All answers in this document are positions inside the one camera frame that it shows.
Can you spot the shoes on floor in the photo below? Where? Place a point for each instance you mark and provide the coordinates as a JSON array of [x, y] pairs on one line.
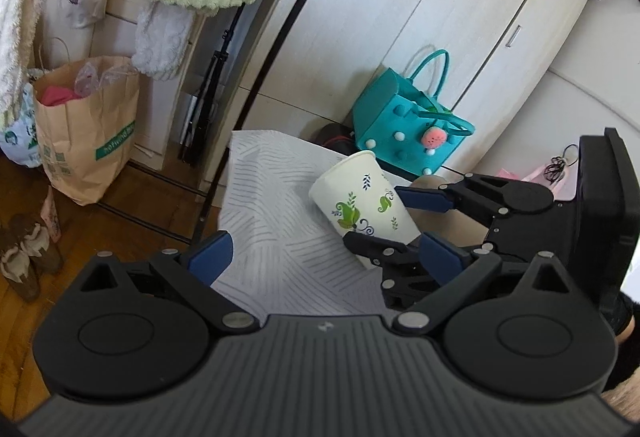
[[26, 251]]

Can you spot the tan cylindrical cup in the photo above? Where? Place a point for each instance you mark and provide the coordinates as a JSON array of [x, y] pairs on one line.
[[452, 226]]

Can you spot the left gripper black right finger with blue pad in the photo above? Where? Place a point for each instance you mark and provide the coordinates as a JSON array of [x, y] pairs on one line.
[[459, 274]]

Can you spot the white paper cup green pattern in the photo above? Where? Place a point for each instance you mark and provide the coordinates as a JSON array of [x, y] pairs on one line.
[[356, 196]]

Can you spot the pink gift bag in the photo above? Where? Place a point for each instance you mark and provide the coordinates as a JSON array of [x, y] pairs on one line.
[[561, 184]]

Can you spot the white green plastic bag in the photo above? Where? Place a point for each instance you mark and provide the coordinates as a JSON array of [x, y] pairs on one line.
[[19, 141]]

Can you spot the white patterned tablecloth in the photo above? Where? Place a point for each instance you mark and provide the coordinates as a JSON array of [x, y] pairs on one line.
[[287, 257]]

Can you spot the teal felt handbag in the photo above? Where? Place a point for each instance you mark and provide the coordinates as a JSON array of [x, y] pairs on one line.
[[405, 127]]

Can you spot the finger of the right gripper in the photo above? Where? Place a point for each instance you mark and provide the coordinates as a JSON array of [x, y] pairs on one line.
[[480, 196], [408, 274]]

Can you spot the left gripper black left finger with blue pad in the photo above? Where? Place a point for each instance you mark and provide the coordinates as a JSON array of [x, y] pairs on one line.
[[190, 275]]

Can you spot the brown paper shopping bag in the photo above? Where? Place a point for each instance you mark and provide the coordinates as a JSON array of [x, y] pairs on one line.
[[85, 118]]

